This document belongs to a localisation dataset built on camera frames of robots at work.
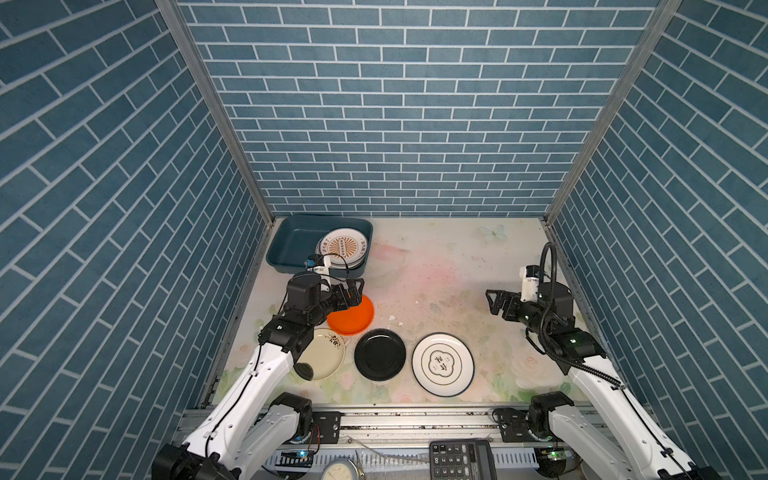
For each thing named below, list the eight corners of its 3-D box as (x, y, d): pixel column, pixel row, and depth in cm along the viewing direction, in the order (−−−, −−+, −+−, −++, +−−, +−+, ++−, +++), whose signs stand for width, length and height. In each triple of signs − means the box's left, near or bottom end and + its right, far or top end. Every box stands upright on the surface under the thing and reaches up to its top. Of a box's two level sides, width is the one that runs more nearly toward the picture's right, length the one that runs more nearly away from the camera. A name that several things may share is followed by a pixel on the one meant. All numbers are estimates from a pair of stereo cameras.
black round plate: (353, 381, 83) (352, 378, 81) (357, 331, 92) (357, 328, 90) (406, 381, 83) (406, 379, 81) (405, 331, 92) (406, 328, 90)
